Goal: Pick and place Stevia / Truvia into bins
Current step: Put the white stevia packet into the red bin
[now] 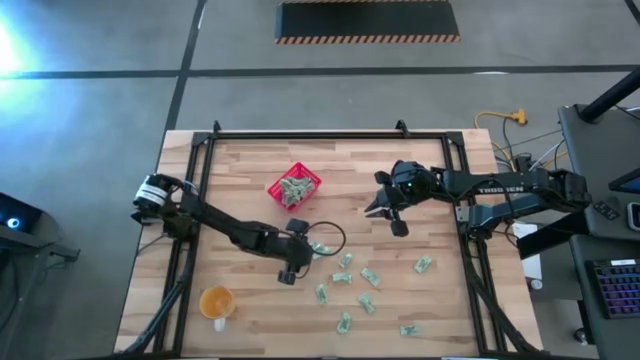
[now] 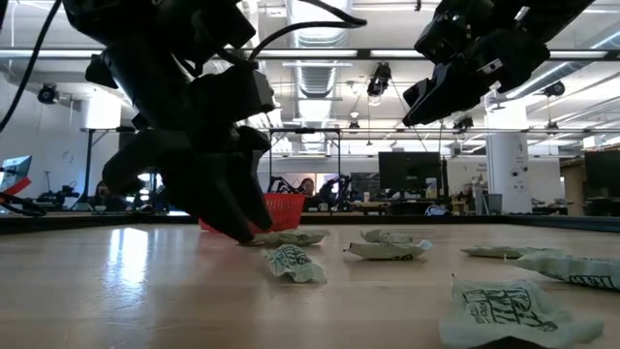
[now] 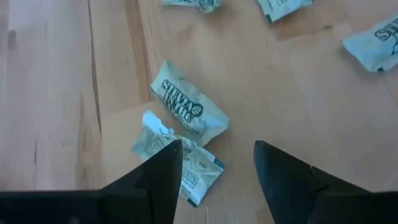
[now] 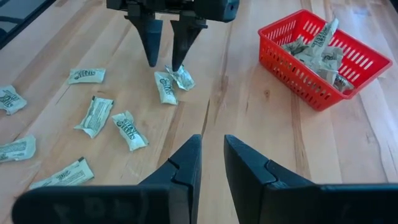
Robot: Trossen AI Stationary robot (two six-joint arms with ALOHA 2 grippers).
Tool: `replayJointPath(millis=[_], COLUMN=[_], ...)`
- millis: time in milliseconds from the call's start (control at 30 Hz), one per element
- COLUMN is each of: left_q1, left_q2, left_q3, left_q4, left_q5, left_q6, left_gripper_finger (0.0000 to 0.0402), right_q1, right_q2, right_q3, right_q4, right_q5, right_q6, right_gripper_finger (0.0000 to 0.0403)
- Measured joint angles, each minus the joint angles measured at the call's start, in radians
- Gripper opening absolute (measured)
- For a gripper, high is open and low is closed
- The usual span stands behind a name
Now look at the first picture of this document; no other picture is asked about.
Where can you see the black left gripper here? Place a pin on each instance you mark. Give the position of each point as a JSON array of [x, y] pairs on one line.
[[299, 252]]

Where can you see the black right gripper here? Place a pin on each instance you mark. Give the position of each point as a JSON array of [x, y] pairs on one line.
[[396, 202]]

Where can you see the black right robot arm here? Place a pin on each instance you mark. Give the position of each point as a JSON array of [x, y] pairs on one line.
[[500, 190]]

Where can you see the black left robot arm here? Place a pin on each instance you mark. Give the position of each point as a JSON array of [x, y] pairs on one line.
[[225, 227]]

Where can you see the red plastic basket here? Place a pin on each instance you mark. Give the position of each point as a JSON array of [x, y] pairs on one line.
[[301, 170]]

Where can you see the white mug orange liquid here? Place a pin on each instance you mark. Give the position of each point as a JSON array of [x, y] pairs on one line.
[[216, 302]]

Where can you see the black power strip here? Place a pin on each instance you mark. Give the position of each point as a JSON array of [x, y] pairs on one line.
[[524, 161]]

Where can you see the white paper sheet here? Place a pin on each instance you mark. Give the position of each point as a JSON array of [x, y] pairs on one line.
[[534, 267]]

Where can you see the black hazard-striped floor mat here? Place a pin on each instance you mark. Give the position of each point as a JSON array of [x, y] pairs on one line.
[[367, 20]]

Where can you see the dark grey desk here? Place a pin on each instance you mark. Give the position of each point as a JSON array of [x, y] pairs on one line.
[[595, 145]]

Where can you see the small black remote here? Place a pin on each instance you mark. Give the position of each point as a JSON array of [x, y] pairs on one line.
[[606, 210]]

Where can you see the tablet screen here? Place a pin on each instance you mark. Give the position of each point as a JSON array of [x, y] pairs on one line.
[[629, 184]]

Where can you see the purple backlit keyboard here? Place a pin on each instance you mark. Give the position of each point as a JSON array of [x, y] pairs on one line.
[[617, 290]]

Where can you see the small white device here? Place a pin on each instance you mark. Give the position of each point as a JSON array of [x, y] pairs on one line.
[[635, 216]]

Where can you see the black pole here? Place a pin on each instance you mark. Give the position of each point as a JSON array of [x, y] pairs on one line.
[[610, 95]]

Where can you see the black device blue light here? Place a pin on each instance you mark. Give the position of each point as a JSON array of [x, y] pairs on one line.
[[15, 220]]

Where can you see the black metal table frame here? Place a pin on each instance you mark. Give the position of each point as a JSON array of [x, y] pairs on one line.
[[325, 135]]

